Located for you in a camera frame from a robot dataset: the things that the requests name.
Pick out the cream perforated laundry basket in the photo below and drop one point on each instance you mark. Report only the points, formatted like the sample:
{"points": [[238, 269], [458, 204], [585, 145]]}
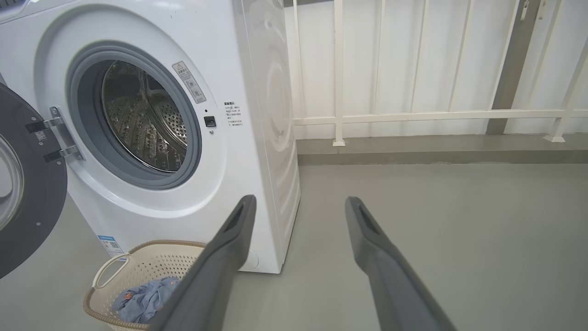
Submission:
{"points": [[151, 262]]}

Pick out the round filter cover panel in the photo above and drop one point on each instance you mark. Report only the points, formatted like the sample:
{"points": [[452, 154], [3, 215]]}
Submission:
{"points": [[252, 259]]}

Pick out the white front-load washing machine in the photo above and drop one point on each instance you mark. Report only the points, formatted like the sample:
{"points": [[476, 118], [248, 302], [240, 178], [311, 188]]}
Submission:
{"points": [[220, 184]]}

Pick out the blue patterned garment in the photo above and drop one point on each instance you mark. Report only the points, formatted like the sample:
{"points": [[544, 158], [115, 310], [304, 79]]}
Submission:
{"points": [[142, 299]]}

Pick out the printed text label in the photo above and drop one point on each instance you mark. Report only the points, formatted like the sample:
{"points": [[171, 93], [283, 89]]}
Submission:
{"points": [[233, 115]]}

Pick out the grey rubber door gasket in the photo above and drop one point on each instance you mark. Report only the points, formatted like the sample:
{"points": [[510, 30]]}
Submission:
{"points": [[82, 110]]}

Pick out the grey warning sticker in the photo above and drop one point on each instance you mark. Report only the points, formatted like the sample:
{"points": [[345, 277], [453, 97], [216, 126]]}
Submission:
{"points": [[189, 82]]}

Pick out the metal door hinge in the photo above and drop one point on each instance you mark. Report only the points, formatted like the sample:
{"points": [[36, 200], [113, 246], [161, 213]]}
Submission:
{"points": [[64, 133]]}

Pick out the stainless steel drum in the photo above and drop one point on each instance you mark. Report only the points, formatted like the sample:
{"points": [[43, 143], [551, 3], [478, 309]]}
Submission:
{"points": [[138, 124]]}

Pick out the blue energy label sticker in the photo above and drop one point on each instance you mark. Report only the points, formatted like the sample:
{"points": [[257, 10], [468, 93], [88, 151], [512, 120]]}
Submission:
{"points": [[110, 246]]}

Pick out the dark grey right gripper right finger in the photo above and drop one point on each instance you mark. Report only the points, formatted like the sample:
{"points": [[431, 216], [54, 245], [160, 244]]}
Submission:
{"points": [[395, 285]]}

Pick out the dark round washing machine door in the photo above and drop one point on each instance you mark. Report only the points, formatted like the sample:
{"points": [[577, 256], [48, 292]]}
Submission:
{"points": [[41, 207]]}

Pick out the white metal railing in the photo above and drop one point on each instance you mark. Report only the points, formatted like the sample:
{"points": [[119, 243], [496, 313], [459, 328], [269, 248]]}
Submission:
{"points": [[338, 69]]}

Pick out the black door latch slot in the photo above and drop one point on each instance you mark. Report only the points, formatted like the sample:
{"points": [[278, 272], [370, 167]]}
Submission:
{"points": [[210, 121]]}

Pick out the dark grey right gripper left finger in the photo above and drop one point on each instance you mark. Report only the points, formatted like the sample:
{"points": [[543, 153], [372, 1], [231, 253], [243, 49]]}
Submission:
{"points": [[206, 285]]}

